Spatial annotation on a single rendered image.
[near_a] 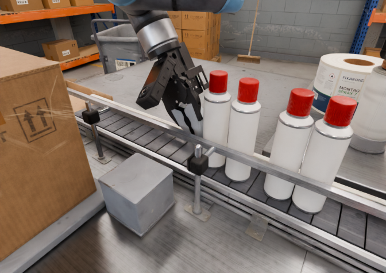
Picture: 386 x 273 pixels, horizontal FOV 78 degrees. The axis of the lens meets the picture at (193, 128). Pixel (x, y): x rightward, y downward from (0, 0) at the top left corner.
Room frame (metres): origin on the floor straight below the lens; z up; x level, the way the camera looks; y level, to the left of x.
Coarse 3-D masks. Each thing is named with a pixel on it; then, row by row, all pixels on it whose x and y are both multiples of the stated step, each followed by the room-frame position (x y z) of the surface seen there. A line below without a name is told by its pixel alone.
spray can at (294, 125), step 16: (304, 96) 0.31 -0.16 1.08; (288, 112) 0.32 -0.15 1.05; (304, 112) 0.31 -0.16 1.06; (288, 128) 0.31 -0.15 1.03; (304, 128) 0.30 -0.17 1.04; (288, 144) 0.30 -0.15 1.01; (304, 144) 0.30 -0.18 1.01; (272, 160) 0.32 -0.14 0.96; (288, 160) 0.30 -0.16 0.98; (272, 176) 0.31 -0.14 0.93; (272, 192) 0.31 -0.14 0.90; (288, 192) 0.30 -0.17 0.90
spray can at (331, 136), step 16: (336, 96) 0.31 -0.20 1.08; (336, 112) 0.29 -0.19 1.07; (352, 112) 0.28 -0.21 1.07; (320, 128) 0.29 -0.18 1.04; (336, 128) 0.28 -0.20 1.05; (320, 144) 0.28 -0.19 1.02; (336, 144) 0.27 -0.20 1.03; (304, 160) 0.30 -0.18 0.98; (320, 160) 0.28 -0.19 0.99; (336, 160) 0.27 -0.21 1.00; (320, 176) 0.27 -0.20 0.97; (304, 192) 0.28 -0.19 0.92; (304, 208) 0.28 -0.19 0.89; (320, 208) 0.27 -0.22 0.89
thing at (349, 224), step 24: (120, 120) 0.60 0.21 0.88; (144, 144) 0.48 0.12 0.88; (168, 144) 0.48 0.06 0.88; (192, 144) 0.48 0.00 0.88; (240, 192) 0.32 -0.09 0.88; (312, 216) 0.27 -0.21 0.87; (336, 216) 0.27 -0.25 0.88; (360, 216) 0.27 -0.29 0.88; (360, 240) 0.22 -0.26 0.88; (384, 240) 0.22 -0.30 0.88
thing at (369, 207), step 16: (80, 96) 0.60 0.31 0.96; (128, 112) 0.49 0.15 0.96; (160, 128) 0.43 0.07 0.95; (176, 128) 0.42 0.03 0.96; (208, 144) 0.37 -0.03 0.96; (240, 160) 0.33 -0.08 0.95; (256, 160) 0.32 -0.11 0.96; (288, 176) 0.28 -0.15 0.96; (304, 176) 0.28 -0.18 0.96; (320, 192) 0.25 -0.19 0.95; (336, 192) 0.24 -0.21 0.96; (368, 208) 0.22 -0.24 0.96; (384, 208) 0.22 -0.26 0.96
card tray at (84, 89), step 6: (66, 84) 0.96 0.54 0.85; (72, 84) 0.94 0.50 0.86; (78, 84) 0.91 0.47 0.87; (78, 90) 0.92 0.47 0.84; (84, 90) 0.89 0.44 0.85; (90, 90) 0.87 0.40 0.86; (72, 96) 0.88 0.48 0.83; (102, 96) 0.83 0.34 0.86; (108, 96) 0.81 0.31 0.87; (72, 102) 0.82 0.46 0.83; (78, 102) 0.82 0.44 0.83; (84, 102) 0.82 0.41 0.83; (78, 108) 0.77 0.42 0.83
